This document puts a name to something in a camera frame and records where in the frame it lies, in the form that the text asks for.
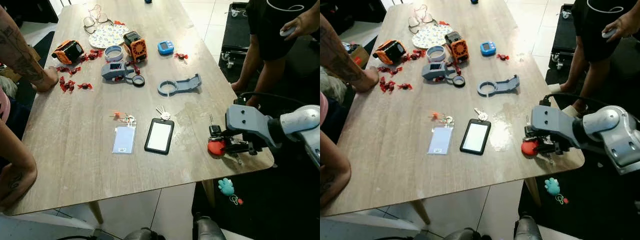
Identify key bunch with red fob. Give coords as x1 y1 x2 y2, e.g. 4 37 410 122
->
207 114 244 166
521 114 557 166

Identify standing person hand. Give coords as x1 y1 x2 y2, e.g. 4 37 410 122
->
603 10 640 42
281 11 321 41

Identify tattooed person hand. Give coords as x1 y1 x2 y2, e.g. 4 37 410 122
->
353 66 380 93
32 66 60 93

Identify wooden table leg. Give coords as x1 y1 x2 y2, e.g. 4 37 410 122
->
524 176 542 207
202 179 217 208
89 200 104 224
411 199 431 226

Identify black card holder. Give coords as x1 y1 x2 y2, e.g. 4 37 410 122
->
144 118 175 155
460 118 492 156

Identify standing person legs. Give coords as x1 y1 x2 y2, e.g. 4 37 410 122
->
232 47 287 108
547 45 609 118

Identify black floor mat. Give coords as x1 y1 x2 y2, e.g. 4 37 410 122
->
192 150 321 240
517 150 640 240

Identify robot right leg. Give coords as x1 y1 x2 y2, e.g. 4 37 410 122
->
515 216 547 240
194 215 227 240

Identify robot leg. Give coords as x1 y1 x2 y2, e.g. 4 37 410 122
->
124 227 166 240
515 216 547 240
442 227 483 240
194 215 227 240

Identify clear badge holder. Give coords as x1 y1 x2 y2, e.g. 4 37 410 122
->
428 126 455 156
112 125 137 155

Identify black wheeled case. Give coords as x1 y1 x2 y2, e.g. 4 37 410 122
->
220 2 251 69
549 4 576 71

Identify orange black fan device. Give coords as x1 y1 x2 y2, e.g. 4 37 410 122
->
123 31 148 63
445 31 470 64

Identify standing person black shirt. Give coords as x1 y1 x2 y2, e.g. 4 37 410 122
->
572 0 640 63
245 0 321 62

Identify robot left leg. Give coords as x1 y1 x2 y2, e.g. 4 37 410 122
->
442 227 483 240
124 227 166 240

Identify white tape roll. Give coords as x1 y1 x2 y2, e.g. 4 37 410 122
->
104 45 124 62
426 46 447 63

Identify patterned round plate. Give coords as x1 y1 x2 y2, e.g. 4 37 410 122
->
88 24 130 49
412 24 453 49

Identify cardboard box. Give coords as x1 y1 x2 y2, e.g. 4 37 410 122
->
345 44 371 69

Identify orange black handheld device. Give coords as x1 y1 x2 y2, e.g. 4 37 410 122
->
373 40 407 66
51 40 85 65

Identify black furniture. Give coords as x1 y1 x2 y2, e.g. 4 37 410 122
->
0 0 59 24
320 0 401 24

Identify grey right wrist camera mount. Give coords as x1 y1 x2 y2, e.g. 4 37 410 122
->
225 104 281 149
530 104 586 149

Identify teal hand-shaped keychain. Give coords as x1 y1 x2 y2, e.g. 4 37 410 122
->
218 177 245 206
544 177 570 205

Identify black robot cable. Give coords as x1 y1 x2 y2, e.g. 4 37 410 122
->
239 91 307 108
541 92 612 110

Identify blue-grey plastic bracket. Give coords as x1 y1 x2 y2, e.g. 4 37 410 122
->
476 74 521 98
157 73 202 97

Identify orange clip key ring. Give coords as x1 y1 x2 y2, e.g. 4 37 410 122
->
111 111 137 126
429 112 454 126

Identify wire-rim glasses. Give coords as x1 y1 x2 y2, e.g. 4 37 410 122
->
407 5 437 35
82 5 114 35

